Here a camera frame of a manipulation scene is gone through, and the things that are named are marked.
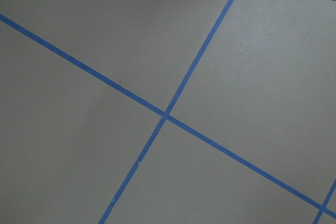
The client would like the brown paper table cover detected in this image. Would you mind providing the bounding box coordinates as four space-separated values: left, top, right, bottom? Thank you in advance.
1 0 335 223

